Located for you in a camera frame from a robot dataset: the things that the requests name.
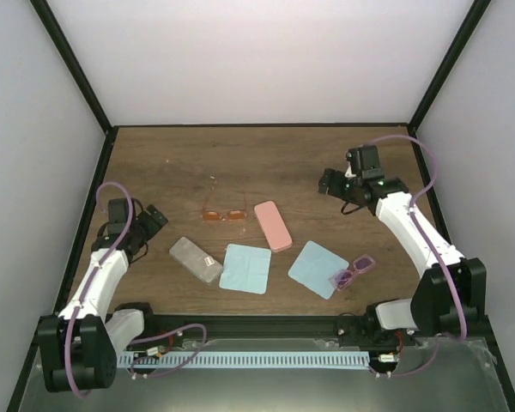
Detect pink glasses case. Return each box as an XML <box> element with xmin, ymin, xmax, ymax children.
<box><xmin>254</xmin><ymin>201</ymin><xmax>293</xmax><ymax>252</ymax></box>

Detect blue cleaning cloth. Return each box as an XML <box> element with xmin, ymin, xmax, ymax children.
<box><xmin>288</xmin><ymin>241</ymin><xmax>349</xmax><ymax>300</ymax></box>
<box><xmin>219</xmin><ymin>244</ymin><xmax>272</xmax><ymax>294</ymax></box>

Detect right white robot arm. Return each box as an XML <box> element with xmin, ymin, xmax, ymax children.
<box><xmin>318</xmin><ymin>144</ymin><xmax>487</xmax><ymax>346</ymax></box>

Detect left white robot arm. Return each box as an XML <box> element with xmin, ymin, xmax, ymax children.
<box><xmin>36</xmin><ymin>198</ymin><xmax>168</xmax><ymax>393</ymax></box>

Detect orange sunglasses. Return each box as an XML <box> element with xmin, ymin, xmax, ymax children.
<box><xmin>200</xmin><ymin>177</ymin><xmax>248</xmax><ymax>221</ymax></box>

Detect purple sunglasses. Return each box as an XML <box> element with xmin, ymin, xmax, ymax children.
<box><xmin>330</xmin><ymin>255</ymin><xmax>376</xmax><ymax>291</ymax></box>

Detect grey glasses case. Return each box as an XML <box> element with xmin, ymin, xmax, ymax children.
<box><xmin>169</xmin><ymin>237</ymin><xmax>223</xmax><ymax>284</ymax></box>

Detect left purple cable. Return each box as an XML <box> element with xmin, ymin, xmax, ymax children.
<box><xmin>64</xmin><ymin>181</ymin><xmax>208</xmax><ymax>398</ymax></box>

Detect purple cable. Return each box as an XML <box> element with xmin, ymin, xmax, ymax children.
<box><xmin>64</xmin><ymin>181</ymin><xmax>208</xmax><ymax>398</ymax></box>
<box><xmin>371</xmin><ymin>134</ymin><xmax>469</xmax><ymax>381</ymax></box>

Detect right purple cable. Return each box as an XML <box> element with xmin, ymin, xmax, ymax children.
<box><xmin>371</xmin><ymin>134</ymin><xmax>469</xmax><ymax>381</ymax></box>

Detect black aluminium frame rail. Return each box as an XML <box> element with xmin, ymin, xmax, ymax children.
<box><xmin>38</xmin><ymin>315</ymin><xmax>499</xmax><ymax>344</ymax></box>

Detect blue slotted cable duct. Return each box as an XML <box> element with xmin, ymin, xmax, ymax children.
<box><xmin>117</xmin><ymin>351</ymin><xmax>370</xmax><ymax>370</ymax></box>

